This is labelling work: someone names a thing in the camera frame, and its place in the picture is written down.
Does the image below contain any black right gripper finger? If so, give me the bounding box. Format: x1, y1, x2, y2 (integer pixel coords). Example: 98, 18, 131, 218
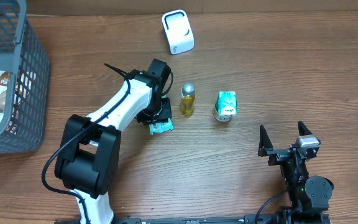
258, 125, 274, 157
298, 121, 313, 136

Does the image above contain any teal wet wipes packet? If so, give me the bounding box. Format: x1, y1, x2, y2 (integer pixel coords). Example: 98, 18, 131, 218
149, 119, 173, 135

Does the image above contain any yellow Vim bottle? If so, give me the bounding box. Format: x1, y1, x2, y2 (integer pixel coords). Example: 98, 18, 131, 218
180, 83, 195, 116

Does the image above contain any green white Knorr jar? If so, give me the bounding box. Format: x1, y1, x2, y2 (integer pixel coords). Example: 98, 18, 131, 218
213, 104, 236, 122

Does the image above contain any green tissue pack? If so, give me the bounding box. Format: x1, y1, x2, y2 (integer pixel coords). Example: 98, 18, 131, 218
216, 91, 237, 116

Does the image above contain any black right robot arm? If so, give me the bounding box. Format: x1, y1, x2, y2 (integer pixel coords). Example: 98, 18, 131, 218
254, 121, 334, 224

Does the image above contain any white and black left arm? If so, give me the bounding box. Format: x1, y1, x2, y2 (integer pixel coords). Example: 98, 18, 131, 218
52, 59, 173, 223

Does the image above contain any white barcode scanner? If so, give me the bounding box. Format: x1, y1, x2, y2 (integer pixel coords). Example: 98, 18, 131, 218
162, 9, 195, 55

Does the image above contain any grey plastic mesh basket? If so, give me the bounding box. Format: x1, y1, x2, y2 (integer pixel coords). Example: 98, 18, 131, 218
0, 0, 50, 154

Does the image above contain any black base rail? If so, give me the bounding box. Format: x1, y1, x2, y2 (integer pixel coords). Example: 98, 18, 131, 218
112, 215, 331, 224

